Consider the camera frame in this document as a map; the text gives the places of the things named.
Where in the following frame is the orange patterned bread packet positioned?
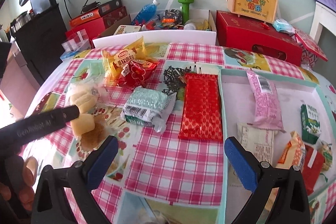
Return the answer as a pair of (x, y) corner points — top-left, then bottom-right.
(276, 131), (306, 172)

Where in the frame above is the small red box packet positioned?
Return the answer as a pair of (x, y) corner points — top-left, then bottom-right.
(302, 145), (325, 196)

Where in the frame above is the round cake green packet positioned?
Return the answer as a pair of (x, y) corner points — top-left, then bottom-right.
(318, 140), (333, 182)

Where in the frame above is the white cream snack packet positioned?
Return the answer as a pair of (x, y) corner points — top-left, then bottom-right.
(237, 123), (277, 164)

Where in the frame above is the green white biscuit packet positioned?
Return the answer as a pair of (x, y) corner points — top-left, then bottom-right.
(300, 104), (321, 144)

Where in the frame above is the clear bag round bun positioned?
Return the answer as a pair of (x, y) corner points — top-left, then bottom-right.
(65, 81), (109, 114)

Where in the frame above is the pink snack packet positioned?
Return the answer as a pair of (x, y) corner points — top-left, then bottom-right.
(246, 71), (284, 132)

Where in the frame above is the mint green snack packet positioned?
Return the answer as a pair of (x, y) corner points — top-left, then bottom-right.
(121, 86), (177, 134)

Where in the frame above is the long red patterned packet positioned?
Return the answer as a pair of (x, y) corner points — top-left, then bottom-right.
(178, 73), (223, 142)

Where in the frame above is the yellow soft bread bag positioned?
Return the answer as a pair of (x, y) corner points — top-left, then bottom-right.
(101, 37), (147, 86)

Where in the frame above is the red flower snack bag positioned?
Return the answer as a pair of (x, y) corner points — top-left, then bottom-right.
(117, 60), (158, 89)

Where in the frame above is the person's left hand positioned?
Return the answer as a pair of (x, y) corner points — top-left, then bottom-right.
(1, 155), (36, 215)

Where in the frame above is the black cabinet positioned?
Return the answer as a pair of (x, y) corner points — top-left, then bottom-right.
(14, 5), (67, 85)

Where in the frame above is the teal shallow tray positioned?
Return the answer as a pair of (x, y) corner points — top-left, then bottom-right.
(219, 69), (335, 223)

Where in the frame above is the kettle on cabinet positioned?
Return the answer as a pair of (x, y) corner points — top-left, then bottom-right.
(10, 11), (31, 34)

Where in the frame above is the clear acrylic box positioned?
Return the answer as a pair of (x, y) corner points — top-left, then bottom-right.
(61, 29), (92, 59)

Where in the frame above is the red box stack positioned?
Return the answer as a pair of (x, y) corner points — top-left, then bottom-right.
(65, 6), (130, 40)

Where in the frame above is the checkered picture tablecloth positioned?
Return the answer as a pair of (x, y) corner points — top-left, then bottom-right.
(20, 42), (336, 224)

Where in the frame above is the orange black flat box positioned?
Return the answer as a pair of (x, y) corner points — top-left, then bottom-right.
(70, 0), (122, 28)

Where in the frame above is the red patterned lid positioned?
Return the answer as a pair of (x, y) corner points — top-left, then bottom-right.
(294, 28), (328, 62)

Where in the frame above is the large red gift box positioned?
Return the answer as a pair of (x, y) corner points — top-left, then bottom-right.
(216, 11), (302, 66)

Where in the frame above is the blue water bottle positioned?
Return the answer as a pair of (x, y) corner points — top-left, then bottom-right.
(131, 0), (159, 26)

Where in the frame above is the blue wet wipes pack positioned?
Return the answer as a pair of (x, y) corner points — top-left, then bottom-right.
(272, 18), (295, 36)

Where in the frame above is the white foam board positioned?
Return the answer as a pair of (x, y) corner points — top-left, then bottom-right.
(93, 30), (217, 48)

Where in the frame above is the cardboard box with toys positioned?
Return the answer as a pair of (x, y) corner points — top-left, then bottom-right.
(98, 9), (217, 38)

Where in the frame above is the orange children's day gift box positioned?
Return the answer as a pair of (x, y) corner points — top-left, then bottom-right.
(226, 0), (278, 24)

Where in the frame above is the green dumbbell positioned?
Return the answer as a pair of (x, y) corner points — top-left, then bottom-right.
(178, 0), (195, 24)

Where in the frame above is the white shelf frame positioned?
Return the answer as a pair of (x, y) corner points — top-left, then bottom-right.
(309, 1), (336, 44)

